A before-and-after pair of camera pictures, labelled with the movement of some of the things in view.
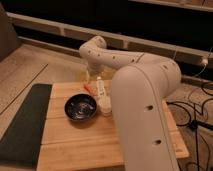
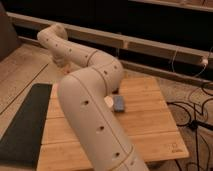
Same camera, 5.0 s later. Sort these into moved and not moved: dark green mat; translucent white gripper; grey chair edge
Moved: translucent white gripper
Not moved: dark green mat; grey chair edge
